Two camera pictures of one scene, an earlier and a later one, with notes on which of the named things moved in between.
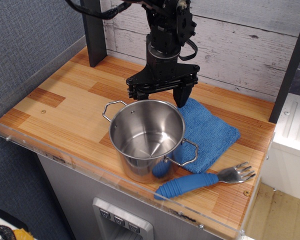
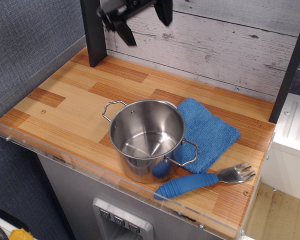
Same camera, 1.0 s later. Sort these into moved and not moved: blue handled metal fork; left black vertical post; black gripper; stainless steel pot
Moved: black gripper
Not moved: left black vertical post; stainless steel pot; blue handled metal fork
